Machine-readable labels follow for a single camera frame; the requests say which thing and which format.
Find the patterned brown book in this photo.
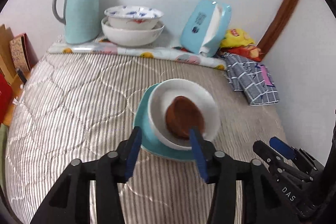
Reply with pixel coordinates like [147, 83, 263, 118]
[9, 33, 38, 72]

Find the grey checked folded cloth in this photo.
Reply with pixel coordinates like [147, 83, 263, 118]
[223, 53, 280, 106]

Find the striped quilted table cover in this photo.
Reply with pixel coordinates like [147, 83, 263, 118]
[5, 54, 285, 223]

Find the blue plastic plate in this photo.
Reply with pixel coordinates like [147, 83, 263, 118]
[133, 84, 194, 162]

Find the floral white bowl upper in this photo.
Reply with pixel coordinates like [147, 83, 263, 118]
[104, 5, 164, 30]

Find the orange chips bag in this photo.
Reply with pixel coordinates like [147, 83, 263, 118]
[227, 44, 263, 62]

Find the light blue thermos jug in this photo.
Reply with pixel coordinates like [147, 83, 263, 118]
[52, 0, 100, 45]

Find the white patterned bowl lower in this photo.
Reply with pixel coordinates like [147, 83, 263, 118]
[101, 16, 165, 47]

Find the brown clay bowl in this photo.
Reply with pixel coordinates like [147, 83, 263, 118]
[165, 96, 205, 140]

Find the rolled fruit-print sheet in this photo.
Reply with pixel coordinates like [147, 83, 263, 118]
[48, 42, 227, 71]

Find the brown wooden door frame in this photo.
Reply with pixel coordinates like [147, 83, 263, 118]
[258, 0, 299, 59]

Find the light blue electric kettle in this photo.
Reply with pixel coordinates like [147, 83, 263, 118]
[180, 0, 232, 57]

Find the brown cardboard box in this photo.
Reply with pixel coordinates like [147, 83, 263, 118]
[0, 24, 17, 85]

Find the red box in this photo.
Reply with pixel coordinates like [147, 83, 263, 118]
[0, 75, 13, 123]

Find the yellow chips bag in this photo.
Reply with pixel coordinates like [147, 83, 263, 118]
[220, 28, 255, 48]

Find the large white bowl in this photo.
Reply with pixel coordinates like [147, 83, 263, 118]
[147, 79, 221, 151]

